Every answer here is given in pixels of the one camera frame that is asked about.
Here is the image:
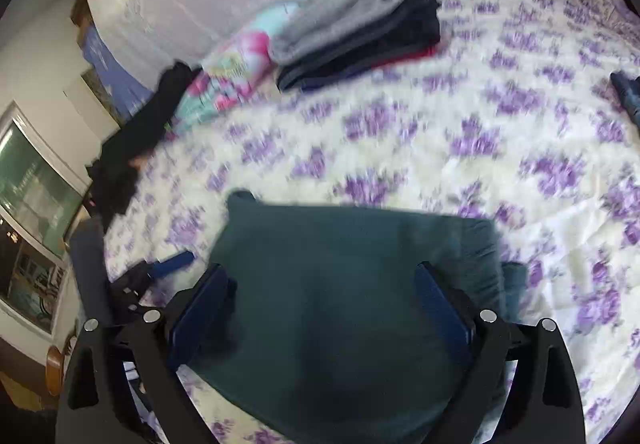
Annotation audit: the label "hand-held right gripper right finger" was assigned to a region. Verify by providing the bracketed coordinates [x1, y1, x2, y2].
[414, 261, 586, 444]

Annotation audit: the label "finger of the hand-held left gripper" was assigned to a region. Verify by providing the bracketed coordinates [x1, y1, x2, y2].
[149, 251, 195, 281]

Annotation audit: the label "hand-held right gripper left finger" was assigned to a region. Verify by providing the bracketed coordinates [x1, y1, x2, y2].
[55, 263, 238, 444]

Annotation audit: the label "teal pants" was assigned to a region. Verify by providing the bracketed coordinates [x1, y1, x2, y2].
[190, 190, 528, 444]

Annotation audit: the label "wooden chair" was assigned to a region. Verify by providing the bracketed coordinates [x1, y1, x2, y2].
[45, 344, 68, 397]

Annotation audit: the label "black cloth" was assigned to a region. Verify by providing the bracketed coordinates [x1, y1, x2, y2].
[85, 60, 203, 227]

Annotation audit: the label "purple floral bedspread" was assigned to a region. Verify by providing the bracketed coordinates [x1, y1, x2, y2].
[102, 0, 640, 444]

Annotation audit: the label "colourful floral pillow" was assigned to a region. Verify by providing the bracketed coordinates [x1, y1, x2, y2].
[172, 2, 301, 132]

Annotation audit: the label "blue cloth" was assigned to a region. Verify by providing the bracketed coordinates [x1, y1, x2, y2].
[82, 22, 156, 120]

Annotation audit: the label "red folded garment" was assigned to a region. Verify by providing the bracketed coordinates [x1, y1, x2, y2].
[370, 42, 441, 70]

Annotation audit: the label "navy striped folded garment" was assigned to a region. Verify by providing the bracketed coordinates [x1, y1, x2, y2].
[276, 0, 442, 92]

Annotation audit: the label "blue jeans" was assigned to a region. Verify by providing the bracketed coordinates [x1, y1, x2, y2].
[610, 71, 640, 130]

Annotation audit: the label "grey folded garment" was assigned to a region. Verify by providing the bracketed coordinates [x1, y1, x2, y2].
[269, 0, 411, 66]

